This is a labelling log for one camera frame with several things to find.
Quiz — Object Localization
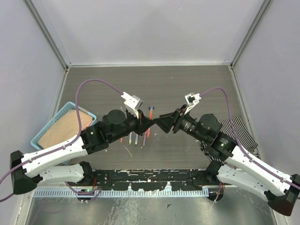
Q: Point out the pink highlighter pen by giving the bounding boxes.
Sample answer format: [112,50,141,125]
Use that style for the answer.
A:
[142,132,147,147]

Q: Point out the striped black white cloth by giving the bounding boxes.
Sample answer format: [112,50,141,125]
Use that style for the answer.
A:
[200,116,259,164]

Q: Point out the orange white marker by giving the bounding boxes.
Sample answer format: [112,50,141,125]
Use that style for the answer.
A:
[147,105,156,139]

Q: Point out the light blue plastic basket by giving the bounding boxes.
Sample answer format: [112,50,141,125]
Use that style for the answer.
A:
[30,101,98,152]

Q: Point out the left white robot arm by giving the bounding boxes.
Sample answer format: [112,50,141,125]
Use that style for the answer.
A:
[10,110,154,195]

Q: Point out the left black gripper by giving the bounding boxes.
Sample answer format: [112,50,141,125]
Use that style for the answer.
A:
[110,108,154,143]

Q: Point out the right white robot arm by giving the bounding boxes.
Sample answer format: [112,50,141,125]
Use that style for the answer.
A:
[154,109,300,216]

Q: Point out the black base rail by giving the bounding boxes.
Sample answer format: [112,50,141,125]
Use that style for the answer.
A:
[69,169,220,191]

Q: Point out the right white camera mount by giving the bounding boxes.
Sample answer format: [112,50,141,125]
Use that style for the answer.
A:
[183,92,201,115]

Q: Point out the white marker green end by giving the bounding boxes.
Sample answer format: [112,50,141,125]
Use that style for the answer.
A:
[135,134,139,146]

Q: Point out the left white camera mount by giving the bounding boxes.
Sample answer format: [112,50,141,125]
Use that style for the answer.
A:
[121,92,143,118]

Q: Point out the white marker lime end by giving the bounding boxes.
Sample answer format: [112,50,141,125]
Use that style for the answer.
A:
[128,132,133,145]

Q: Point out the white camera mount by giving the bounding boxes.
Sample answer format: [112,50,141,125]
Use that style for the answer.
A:
[183,92,201,115]
[121,92,143,118]

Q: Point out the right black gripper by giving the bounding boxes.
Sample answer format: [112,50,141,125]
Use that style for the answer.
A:
[153,103,208,143]

